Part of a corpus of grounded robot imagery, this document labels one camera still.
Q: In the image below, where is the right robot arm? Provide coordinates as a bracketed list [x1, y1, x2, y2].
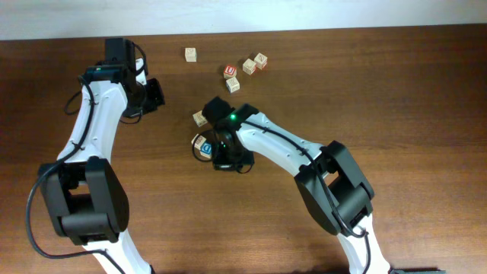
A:
[202, 97, 392, 273]

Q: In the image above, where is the plain wooden block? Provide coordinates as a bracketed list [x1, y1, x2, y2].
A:
[184, 48, 197, 62]
[193, 110, 208, 127]

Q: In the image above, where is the plain wooden block middle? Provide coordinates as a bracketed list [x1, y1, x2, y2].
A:
[193, 110, 208, 127]

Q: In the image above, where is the red U wooden block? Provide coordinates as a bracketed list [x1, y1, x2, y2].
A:
[223, 65, 237, 79]

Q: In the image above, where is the wooden block red drawing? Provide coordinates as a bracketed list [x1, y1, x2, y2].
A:
[191, 134, 206, 150]

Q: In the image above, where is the blue D wooden block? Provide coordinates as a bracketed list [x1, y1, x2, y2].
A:
[199, 142, 212, 159]

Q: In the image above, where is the plain wooden block far left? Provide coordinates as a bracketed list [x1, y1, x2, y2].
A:
[184, 48, 197, 62]

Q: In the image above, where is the wooden block beside top right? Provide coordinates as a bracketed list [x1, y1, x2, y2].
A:
[243, 59, 256, 75]

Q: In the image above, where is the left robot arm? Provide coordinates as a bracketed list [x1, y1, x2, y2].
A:
[31, 38, 164, 273]

